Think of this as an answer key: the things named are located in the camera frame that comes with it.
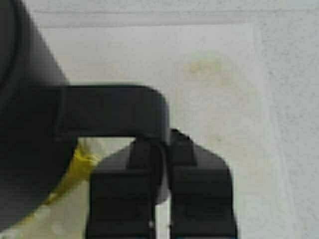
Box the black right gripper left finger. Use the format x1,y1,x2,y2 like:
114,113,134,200
85,138,163,239

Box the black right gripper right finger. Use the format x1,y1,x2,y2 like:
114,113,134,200
169,129,238,239

